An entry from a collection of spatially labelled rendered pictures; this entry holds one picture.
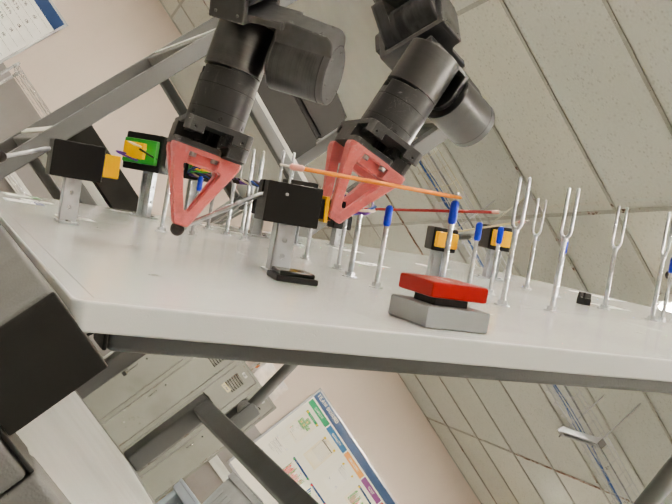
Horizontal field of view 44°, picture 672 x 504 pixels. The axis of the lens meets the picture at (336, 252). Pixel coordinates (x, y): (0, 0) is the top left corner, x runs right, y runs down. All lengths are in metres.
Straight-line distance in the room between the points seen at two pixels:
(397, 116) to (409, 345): 0.33
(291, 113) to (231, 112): 1.13
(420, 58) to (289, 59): 0.15
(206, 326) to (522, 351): 0.24
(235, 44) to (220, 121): 0.07
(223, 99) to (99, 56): 7.61
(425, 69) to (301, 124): 1.10
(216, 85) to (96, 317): 0.37
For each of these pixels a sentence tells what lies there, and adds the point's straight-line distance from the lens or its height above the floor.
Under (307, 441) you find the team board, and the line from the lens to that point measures 8.87.
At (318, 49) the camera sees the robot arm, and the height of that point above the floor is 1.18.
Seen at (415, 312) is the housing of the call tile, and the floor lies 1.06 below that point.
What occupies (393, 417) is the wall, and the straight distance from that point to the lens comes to 9.21.
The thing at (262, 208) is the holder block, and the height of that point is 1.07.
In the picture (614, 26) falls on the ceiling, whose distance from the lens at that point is 3.79.
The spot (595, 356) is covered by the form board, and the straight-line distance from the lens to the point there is 0.67.
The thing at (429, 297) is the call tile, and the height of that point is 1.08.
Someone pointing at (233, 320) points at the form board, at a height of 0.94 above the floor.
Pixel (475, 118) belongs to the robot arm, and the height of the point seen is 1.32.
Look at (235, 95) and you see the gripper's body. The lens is 0.80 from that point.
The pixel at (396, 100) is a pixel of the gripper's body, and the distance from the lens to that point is 0.85.
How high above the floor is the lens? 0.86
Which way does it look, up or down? 17 degrees up
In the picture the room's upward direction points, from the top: 54 degrees clockwise
